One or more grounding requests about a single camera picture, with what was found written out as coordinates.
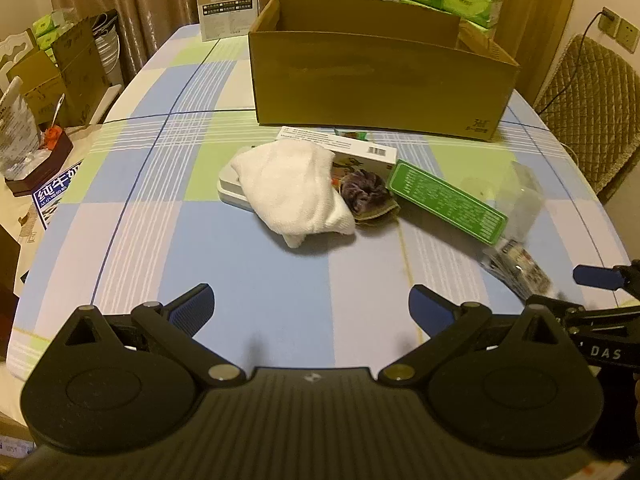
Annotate white towel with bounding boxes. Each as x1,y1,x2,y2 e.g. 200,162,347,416
231,139,356,249

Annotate white cardboard hanger box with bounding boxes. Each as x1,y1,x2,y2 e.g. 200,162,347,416
0,29,39,96

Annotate checkered tablecloth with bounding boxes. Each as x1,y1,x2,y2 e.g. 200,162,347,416
5,23,633,382

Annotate green rectangular box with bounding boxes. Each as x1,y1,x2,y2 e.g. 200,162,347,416
387,159,508,246

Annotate black power cable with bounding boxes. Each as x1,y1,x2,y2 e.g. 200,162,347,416
534,8,614,114

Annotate brown paper bag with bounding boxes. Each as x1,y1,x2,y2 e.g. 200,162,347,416
52,10,125,126

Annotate clear plastic container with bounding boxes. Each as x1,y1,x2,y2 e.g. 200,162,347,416
495,162,544,247

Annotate quilted brown chair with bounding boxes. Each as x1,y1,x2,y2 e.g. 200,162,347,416
537,35,639,204

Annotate green candy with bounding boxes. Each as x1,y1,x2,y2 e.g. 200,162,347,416
334,129,368,141

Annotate wall power outlet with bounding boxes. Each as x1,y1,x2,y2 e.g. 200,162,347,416
598,6,639,53

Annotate white medicine box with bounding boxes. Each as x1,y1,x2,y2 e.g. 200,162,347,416
277,126,397,180

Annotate small printed packet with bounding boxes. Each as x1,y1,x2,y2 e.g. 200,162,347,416
480,238,552,302

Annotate white power adapter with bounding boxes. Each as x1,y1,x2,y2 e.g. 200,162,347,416
217,145,254,211

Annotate purple scrunchie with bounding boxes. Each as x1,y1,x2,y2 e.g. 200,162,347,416
337,169,400,226

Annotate dark wooden tray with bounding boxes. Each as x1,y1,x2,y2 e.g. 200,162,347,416
4,131,73,197

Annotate white plastic bag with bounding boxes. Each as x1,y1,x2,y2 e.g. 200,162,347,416
1,76,41,180

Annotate brown cardboard box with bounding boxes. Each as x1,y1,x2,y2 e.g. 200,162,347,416
248,0,520,141

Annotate flat blue milk carton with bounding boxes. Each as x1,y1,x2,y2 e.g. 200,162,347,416
32,162,81,230

